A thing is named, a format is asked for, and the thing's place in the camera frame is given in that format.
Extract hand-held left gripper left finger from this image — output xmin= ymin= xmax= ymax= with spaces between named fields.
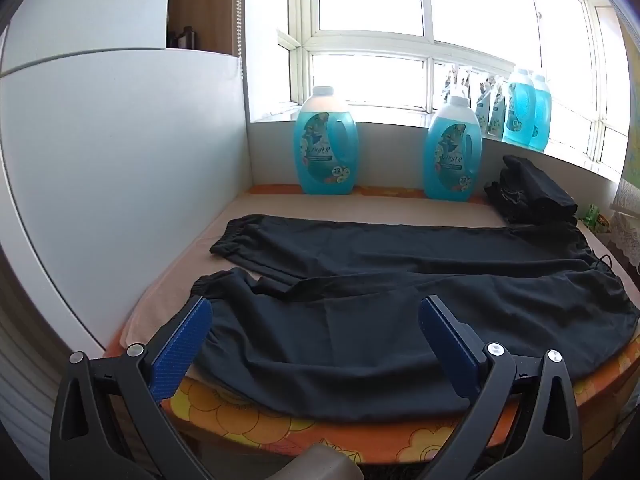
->
xmin=50 ymin=296 xmax=216 ymax=480

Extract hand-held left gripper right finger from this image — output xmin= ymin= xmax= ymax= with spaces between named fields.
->
xmin=418 ymin=295 xmax=586 ymax=480

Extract black pants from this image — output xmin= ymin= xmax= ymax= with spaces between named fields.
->
xmin=192 ymin=214 xmax=640 ymax=422

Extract stack of folded dark clothes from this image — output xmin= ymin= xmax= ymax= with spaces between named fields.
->
xmin=484 ymin=155 xmax=579 ymax=226

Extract blue detergent bottle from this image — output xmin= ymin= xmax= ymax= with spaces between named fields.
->
xmin=423 ymin=95 xmax=483 ymax=203
xmin=529 ymin=74 xmax=552 ymax=153
xmin=502 ymin=67 xmax=537 ymax=150
xmin=294 ymin=86 xmax=359 ymax=195

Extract white cabinet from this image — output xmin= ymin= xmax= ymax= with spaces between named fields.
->
xmin=0 ymin=0 xmax=251 ymax=356

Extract green tea box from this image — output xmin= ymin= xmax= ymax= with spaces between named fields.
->
xmin=582 ymin=204 xmax=608 ymax=233

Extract white lace cloth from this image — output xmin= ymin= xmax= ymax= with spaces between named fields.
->
xmin=607 ymin=175 xmax=640 ymax=271

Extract white windowsill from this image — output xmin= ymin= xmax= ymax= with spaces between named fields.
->
xmin=248 ymin=105 xmax=623 ymax=171

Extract dark bottle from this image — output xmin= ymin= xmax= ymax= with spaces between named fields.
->
xmin=176 ymin=25 xmax=201 ymax=51

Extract white bead chain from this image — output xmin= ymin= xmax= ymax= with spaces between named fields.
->
xmin=238 ymin=0 xmax=247 ymax=77

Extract white window frame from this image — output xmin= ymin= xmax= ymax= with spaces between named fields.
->
xmin=276 ymin=0 xmax=633 ymax=178

